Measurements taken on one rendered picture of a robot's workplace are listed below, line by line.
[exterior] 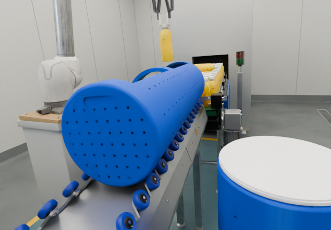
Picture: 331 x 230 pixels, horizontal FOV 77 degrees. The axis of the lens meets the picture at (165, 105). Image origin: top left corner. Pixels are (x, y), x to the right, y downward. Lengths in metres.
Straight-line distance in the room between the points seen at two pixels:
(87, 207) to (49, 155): 0.73
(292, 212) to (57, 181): 1.16
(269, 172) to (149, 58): 5.75
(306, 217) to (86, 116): 0.50
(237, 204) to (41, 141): 1.07
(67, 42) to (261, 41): 4.55
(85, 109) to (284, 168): 0.47
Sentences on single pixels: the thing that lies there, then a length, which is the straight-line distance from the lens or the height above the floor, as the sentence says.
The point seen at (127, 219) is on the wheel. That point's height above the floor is 0.97.
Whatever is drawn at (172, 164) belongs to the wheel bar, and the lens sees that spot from 0.73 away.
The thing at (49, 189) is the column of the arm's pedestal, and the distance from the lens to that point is 1.46.
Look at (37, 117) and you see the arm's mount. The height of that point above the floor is 1.02.
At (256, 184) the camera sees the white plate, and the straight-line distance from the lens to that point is 0.46.
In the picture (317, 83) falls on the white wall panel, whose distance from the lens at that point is 5.59.
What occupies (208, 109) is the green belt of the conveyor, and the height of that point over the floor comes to 0.89.
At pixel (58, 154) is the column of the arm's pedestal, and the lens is 1.25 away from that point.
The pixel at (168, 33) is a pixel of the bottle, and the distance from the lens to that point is 1.22.
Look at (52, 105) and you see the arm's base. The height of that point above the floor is 1.06.
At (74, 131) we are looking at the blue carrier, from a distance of 0.61.
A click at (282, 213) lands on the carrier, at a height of 1.01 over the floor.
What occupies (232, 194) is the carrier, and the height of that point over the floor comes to 1.00.
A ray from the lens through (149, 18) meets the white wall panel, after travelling 6.13.
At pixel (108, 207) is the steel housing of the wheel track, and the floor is 0.93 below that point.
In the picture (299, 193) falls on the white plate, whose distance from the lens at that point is 0.46.
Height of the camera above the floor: 1.29
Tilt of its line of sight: 14 degrees down
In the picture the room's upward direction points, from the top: 5 degrees counter-clockwise
